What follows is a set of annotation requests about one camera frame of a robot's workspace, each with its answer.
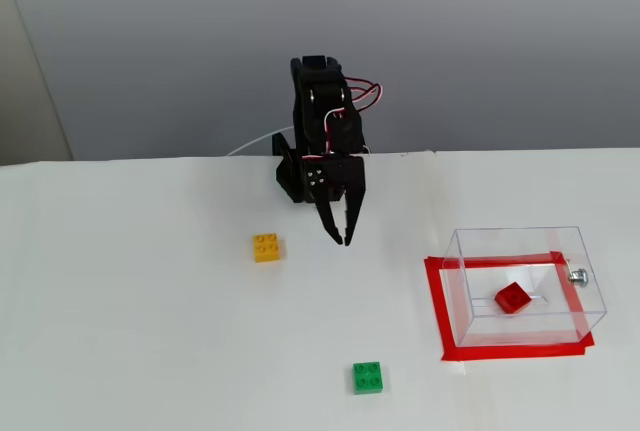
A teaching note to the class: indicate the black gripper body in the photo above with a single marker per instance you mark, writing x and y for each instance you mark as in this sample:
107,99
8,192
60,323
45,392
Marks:
339,177

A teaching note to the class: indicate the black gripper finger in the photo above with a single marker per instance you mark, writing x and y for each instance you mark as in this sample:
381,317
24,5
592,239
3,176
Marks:
355,211
327,218

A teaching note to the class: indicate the red lego brick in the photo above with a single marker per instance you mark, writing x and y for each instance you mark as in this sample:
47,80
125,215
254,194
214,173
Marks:
511,297

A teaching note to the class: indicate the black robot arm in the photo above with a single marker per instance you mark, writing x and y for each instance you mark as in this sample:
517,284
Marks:
307,121

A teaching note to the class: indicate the yellow lego brick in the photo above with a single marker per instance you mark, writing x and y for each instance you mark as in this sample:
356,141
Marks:
268,248

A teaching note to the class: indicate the green lego brick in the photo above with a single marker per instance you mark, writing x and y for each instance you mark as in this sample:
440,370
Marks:
369,377

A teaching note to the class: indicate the silver metal box lock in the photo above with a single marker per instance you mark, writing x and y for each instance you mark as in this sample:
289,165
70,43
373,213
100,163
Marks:
579,277

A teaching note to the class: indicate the transparent plastic box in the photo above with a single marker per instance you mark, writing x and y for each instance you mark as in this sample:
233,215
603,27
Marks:
590,296

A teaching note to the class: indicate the beige board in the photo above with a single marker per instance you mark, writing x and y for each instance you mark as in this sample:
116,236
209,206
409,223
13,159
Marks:
25,101

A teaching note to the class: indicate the red tape frame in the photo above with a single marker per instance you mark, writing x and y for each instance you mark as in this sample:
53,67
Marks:
510,351

